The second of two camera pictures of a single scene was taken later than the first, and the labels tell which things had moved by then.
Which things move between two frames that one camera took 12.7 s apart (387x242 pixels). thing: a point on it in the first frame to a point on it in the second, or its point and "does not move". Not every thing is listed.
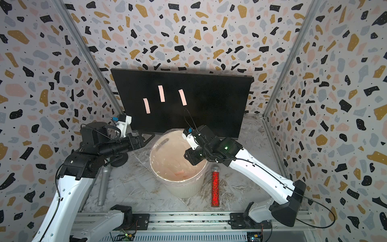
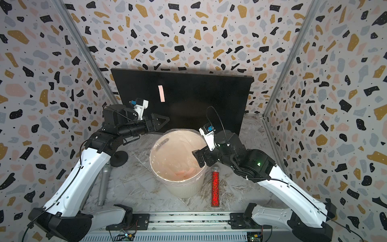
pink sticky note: [162, 93] does not move
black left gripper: [140, 143] to [155, 126]
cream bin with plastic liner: [172, 171] does not move
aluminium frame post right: [309, 15] does not move
